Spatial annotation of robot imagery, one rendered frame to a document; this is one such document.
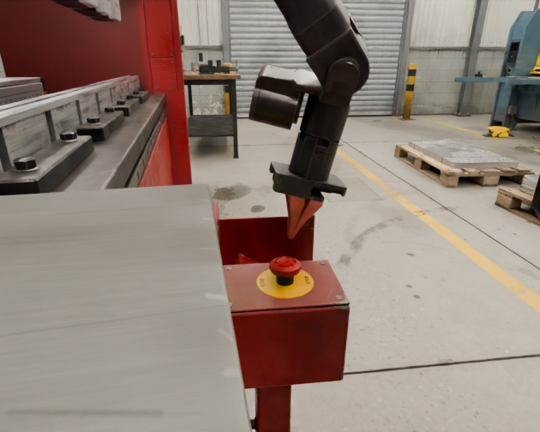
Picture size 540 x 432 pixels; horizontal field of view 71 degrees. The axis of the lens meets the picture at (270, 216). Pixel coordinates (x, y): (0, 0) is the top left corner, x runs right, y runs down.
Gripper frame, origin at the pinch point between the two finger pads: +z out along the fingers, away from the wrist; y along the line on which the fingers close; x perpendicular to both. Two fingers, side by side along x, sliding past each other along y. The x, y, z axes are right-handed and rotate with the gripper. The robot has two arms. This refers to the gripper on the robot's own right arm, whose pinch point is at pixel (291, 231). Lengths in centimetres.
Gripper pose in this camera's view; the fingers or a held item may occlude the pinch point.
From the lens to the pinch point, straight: 56.2
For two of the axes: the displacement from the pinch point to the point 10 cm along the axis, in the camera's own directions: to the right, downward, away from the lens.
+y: -9.7, -1.8, -1.9
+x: 1.0, 3.8, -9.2
